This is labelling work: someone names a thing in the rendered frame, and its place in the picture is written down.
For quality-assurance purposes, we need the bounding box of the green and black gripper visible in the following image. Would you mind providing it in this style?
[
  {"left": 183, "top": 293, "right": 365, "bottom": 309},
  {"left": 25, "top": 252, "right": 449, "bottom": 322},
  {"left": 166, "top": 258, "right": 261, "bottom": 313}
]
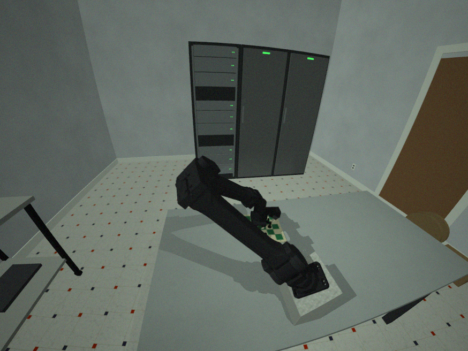
[{"left": 250, "top": 210, "right": 267, "bottom": 229}]

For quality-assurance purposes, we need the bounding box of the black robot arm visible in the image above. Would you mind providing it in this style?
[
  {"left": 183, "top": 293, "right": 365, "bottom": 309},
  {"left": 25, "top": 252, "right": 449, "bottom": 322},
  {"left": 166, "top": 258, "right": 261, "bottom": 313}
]
[{"left": 175, "top": 156, "right": 329, "bottom": 299}]

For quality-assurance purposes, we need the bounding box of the green and cream chessboard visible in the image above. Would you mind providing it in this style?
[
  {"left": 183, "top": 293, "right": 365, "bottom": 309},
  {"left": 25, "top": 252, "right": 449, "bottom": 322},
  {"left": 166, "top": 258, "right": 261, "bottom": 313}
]
[{"left": 244, "top": 215, "right": 287, "bottom": 242}]

